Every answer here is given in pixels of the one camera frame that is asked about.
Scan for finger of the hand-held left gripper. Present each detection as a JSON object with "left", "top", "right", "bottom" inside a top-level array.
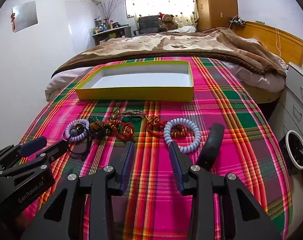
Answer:
[
  {"left": 0, "top": 140, "right": 70, "bottom": 178},
  {"left": 0, "top": 136, "right": 48, "bottom": 170}
]

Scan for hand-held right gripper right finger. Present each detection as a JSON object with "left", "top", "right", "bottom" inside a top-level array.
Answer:
[{"left": 169, "top": 141, "right": 283, "bottom": 240}]

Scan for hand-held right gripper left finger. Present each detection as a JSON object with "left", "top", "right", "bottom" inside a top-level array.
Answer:
[{"left": 20, "top": 141, "right": 135, "bottom": 240}]

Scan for black hair tie with beads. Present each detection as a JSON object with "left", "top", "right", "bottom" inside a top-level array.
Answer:
[{"left": 66, "top": 121, "right": 93, "bottom": 162}]

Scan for light blue spiral hair tie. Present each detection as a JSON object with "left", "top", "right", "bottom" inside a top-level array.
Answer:
[{"left": 163, "top": 118, "right": 201, "bottom": 155}]

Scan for red cord bracelet amber beads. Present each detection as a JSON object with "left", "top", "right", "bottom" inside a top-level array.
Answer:
[{"left": 146, "top": 116, "right": 188, "bottom": 138}]

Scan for black smart band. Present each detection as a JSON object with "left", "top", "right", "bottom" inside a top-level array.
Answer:
[{"left": 196, "top": 122, "right": 225, "bottom": 167}]

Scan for yellow cardboard box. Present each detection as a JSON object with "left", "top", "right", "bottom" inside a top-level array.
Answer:
[{"left": 75, "top": 60, "right": 194, "bottom": 102}]

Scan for red knot charm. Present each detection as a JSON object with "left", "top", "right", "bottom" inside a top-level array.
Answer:
[{"left": 105, "top": 109, "right": 135, "bottom": 140}]

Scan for pink plaid blanket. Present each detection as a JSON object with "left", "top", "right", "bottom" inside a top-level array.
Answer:
[{"left": 18, "top": 56, "right": 292, "bottom": 240}]

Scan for black bin white rim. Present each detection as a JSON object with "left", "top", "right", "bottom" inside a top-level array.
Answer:
[{"left": 279, "top": 130, "right": 303, "bottom": 174}]

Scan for brown fleece blanket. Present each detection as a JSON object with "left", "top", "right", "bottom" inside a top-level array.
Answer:
[{"left": 51, "top": 27, "right": 287, "bottom": 79}]

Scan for wooden desk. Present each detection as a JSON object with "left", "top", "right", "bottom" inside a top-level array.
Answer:
[{"left": 92, "top": 25, "right": 132, "bottom": 46}]

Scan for bottles on desk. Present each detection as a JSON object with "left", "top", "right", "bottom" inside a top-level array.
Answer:
[{"left": 94, "top": 17, "right": 122, "bottom": 30}]

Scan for black office chair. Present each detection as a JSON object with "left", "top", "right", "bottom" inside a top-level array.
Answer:
[{"left": 133, "top": 15, "right": 162, "bottom": 36}]

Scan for grey drawer cabinet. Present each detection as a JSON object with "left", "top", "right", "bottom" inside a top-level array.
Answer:
[{"left": 268, "top": 62, "right": 303, "bottom": 143}]

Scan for brown teddy bear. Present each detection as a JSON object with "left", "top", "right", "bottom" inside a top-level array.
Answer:
[{"left": 159, "top": 12, "right": 179, "bottom": 32}]

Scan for dried branches in vase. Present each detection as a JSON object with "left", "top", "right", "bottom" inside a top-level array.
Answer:
[{"left": 98, "top": 1, "right": 120, "bottom": 20}]

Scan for power strip with plugs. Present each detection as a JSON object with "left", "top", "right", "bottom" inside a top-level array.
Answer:
[{"left": 228, "top": 16, "right": 246, "bottom": 25}]

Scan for wooden headboard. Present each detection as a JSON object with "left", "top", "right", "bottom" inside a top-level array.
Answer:
[{"left": 233, "top": 21, "right": 303, "bottom": 65}]

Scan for wooden wardrobe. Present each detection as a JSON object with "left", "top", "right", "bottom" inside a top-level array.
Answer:
[{"left": 194, "top": 0, "right": 239, "bottom": 32}]

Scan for purple spiral hair tie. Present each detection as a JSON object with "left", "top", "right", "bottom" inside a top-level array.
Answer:
[{"left": 62, "top": 119, "right": 90, "bottom": 143}]

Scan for brown beaded bracelet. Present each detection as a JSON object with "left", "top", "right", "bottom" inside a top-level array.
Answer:
[{"left": 88, "top": 117, "right": 110, "bottom": 138}]

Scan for rhinestone bracelet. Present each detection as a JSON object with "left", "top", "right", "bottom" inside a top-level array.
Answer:
[{"left": 116, "top": 110, "right": 146, "bottom": 118}]

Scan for shiny wall sheet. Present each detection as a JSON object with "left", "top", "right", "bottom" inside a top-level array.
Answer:
[{"left": 11, "top": 1, "right": 39, "bottom": 33}]

